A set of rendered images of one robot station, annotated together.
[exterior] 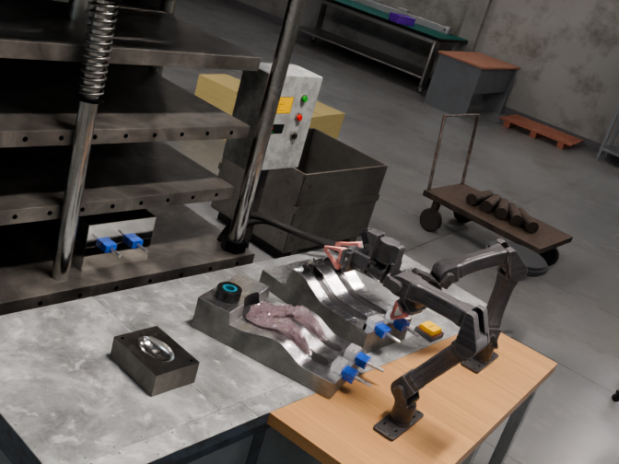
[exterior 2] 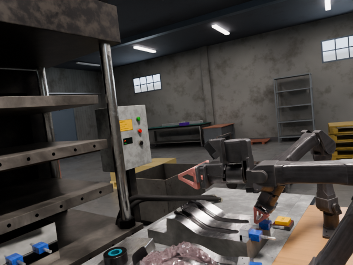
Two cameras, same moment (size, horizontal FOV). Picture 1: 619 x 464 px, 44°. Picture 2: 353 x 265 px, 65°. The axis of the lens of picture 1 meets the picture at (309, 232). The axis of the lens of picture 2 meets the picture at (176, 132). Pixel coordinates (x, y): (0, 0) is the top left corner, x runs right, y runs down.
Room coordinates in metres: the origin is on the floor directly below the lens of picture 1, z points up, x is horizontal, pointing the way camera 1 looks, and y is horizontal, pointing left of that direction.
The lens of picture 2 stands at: (1.23, -0.06, 1.39)
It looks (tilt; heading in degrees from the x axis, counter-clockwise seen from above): 4 degrees down; 0
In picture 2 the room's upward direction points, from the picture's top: 6 degrees counter-clockwise
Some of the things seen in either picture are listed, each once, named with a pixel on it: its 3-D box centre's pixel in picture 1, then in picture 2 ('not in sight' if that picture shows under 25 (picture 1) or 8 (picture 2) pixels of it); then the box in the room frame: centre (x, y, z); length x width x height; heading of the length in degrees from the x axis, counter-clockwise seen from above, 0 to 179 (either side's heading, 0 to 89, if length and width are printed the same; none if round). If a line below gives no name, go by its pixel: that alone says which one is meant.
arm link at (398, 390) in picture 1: (406, 392); not in sight; (1.93, -0.40, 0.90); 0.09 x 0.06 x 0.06; 150
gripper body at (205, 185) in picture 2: (362, 262); (217, 173); (2.06, -0.17, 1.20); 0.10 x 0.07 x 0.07; 150
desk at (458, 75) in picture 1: (472, 84); (219, 135); (11.44, -1.65, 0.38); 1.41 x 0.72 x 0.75; 150
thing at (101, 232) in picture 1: (80, 212); (2, 242); (2.52, 0.81, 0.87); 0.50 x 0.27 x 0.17; 53
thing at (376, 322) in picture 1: (384, 331); (258, 235); (2.27, -0.33, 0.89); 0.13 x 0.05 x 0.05; 53
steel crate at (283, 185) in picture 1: (297, 191); (166, 193); (4.96, 0.15, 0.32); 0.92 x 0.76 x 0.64; 148
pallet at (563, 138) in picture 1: (541, 132); (253, 141); (11.16, -2.78, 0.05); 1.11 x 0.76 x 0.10; 60
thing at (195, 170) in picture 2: (339, 253); (193, 175); (2.08, -0.10, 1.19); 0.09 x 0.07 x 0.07; 60
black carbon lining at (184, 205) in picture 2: (340, 285); (206, 215); (2.46, -0.16, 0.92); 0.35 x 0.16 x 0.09; 53
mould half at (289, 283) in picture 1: (335, 295); (206, 224); (2.48, -0.15, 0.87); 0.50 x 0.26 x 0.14; 53
